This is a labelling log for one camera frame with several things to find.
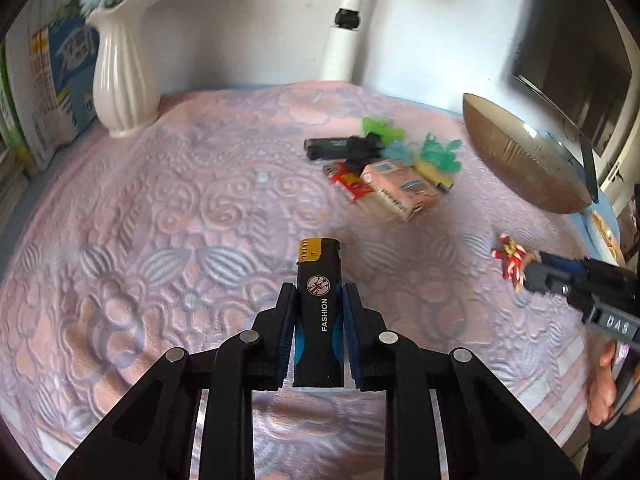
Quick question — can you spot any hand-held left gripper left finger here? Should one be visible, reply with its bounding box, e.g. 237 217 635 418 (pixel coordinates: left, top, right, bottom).
56 282 299 480

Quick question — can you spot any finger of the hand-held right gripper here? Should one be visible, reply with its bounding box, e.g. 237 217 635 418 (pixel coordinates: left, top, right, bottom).
539 252 591 277
522 261 574 297

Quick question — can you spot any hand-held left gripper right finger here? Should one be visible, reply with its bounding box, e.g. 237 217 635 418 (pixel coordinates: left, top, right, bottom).
342 282 583 480

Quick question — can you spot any red toy figure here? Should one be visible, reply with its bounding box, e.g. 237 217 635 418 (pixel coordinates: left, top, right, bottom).
491 232 541 292

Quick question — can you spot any black and blue lighter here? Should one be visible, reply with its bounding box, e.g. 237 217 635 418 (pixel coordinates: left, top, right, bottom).
292 237 346 389

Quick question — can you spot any plain black lighter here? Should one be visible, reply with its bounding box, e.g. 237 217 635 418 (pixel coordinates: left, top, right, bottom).
304 137 353 162

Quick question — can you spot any person's right hand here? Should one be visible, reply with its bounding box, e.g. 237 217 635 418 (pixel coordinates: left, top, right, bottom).
586 340 626 424

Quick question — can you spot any white patterned plate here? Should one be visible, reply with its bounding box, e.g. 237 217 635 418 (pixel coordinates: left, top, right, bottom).
589 209 627 267

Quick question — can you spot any black monitor stand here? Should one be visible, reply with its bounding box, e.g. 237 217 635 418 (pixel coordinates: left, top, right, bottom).
579 134 600 204

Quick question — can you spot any small yellow object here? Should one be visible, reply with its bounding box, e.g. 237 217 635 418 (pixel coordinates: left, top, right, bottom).
415 159 457 194

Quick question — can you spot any red snack packet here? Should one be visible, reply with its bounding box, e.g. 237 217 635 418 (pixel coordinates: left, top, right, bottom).
322 162 375 204

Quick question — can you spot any pink toy car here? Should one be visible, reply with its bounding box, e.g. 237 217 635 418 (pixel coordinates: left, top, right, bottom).
360 160 444 224

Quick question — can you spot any teal hair clip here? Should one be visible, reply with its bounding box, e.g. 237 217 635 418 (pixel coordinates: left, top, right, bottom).
420 135 464 174

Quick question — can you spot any black hair clip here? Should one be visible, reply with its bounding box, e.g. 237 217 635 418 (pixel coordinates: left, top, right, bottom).
345 134 389 171

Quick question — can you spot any light blue hair clip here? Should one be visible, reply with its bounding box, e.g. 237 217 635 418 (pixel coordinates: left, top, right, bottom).
385 141 419 164

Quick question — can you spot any green hair clip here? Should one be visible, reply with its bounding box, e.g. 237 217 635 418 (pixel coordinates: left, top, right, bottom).
361 116 404 146

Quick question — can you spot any black monitor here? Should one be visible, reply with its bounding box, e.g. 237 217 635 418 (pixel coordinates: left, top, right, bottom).
512 0 640 162

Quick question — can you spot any white lamp pole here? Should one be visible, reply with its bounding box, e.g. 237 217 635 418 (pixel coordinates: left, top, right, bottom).
320 0 382 82

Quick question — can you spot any white ribbed vase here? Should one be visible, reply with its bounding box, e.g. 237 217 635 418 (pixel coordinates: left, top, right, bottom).
92 2 161 139

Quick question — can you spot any black pole clamp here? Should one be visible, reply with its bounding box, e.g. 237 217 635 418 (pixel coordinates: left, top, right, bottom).
334 7 361 31

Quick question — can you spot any row of upright books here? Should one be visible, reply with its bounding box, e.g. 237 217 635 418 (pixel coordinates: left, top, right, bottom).
0 15 102 183

